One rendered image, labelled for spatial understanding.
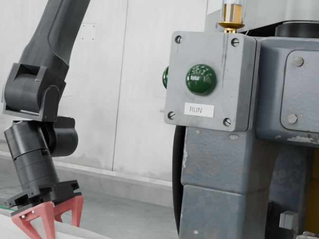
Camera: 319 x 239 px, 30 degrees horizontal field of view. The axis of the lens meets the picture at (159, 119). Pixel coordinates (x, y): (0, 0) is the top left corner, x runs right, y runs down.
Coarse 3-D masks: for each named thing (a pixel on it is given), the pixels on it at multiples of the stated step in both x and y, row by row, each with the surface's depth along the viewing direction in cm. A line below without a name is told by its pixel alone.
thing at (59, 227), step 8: (0, 208) 98; (0, 216) 93; (8, 216) 97; (0, 224) 93; (8, 224) 92; (32, 224) 95; (40, 224) 94; (56, 224) 92; (64, 224) 92; (0, 232) 93; (8, 232) 92; (16, 232) 91; (40, 232) 88; (56, 232) 86; (64, 232) 92; (72, 232) 91; (80, 232) 90; (88, 232) 88
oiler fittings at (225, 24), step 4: (220, 24) 63; (224, 24) 62; (228, 24) 62; (232, 24) 62; (236, 24) 62; (240, 24) 62; (244, 24) 63; (228, 28) 63; (232, 28) 63; (236, 28) 63; (224, 32) 63; (228, 32) 63; (232, 32) 63; (236, 32) 63
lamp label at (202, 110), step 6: (186, 102) 56; (186, 108) 56; (192, 108) 56; (198, 108) 56; (204, 108) 55; (210, 108) 55; (192, 114) 56; (198, 114) 56; (204, 114) 55; (210, 114) 55
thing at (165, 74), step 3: (168, 66) 59; (165, 69) 59; (168, 69) 58; (165, 72) 59; (162, 75) 59; (165, 75) 58; (162, 78) 59; (165, 78) 58; (162, 81) 59; (165, 81) 58; (165, 84) 59; (165, 87) 59
